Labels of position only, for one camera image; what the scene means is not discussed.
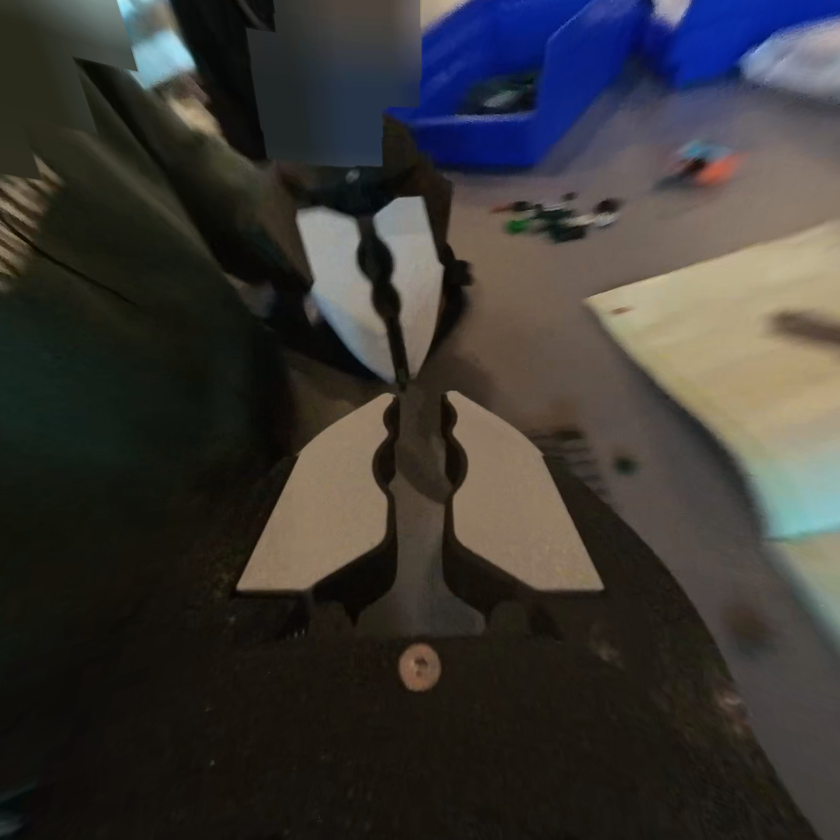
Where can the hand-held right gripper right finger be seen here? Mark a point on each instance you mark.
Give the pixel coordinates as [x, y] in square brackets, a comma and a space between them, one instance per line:
[525, 518]

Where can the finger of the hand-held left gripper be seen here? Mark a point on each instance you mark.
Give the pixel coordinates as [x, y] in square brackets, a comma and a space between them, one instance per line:
[413, 275]
[334, 275]

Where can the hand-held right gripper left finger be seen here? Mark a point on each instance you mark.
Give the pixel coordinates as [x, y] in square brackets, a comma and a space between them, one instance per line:
[315, 518]

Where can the pile of small building pieces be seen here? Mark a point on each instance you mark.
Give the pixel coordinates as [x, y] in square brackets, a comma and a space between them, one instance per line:
[558, 223]

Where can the black jacket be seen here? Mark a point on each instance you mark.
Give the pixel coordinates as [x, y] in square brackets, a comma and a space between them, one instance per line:
[216, 65]

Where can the person's dark green hoodie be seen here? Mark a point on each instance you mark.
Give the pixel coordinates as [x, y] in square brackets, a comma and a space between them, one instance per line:
[98, 394]

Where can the open instruction booklet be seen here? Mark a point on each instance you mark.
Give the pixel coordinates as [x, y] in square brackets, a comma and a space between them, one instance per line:
[709, 341]

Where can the blue plastic bin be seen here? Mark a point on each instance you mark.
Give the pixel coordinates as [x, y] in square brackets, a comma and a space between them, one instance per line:
[590, 79]
[709, 39]

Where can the small orange blue toy piece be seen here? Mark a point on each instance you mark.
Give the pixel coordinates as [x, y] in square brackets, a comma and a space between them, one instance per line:
[712, 170]

